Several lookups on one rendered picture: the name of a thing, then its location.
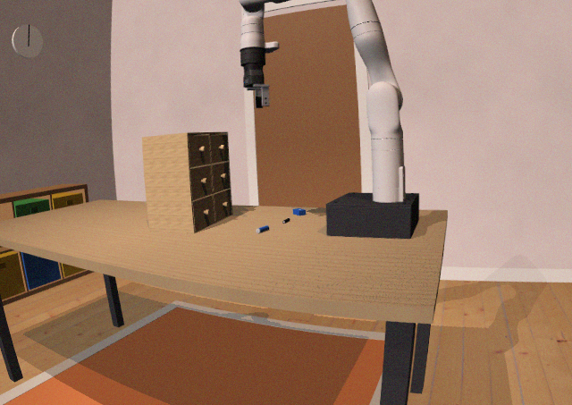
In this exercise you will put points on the brown wooden chest of drawers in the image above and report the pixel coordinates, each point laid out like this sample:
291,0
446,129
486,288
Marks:
168,184

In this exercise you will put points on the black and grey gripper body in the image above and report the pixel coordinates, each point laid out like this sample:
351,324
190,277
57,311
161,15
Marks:
252,57

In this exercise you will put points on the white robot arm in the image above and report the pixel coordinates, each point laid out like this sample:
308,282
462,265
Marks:
382,98

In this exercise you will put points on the brown wooden drawer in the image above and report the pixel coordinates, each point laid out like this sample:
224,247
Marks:
199,150
219,147
222,204
221,177
200,186
201,212

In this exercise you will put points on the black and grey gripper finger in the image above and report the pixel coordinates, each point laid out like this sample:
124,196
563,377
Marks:
264,92
257,97

